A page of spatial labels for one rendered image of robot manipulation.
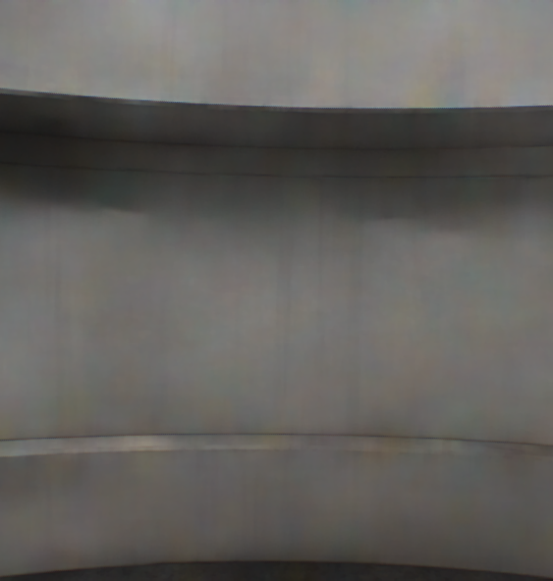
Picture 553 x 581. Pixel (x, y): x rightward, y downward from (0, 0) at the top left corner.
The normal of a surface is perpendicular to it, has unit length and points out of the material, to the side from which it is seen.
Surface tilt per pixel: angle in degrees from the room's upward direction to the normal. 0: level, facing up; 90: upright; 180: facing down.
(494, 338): 90
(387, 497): 90
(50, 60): 90
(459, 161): 90
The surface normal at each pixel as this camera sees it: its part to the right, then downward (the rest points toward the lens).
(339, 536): -0.05, 0.00
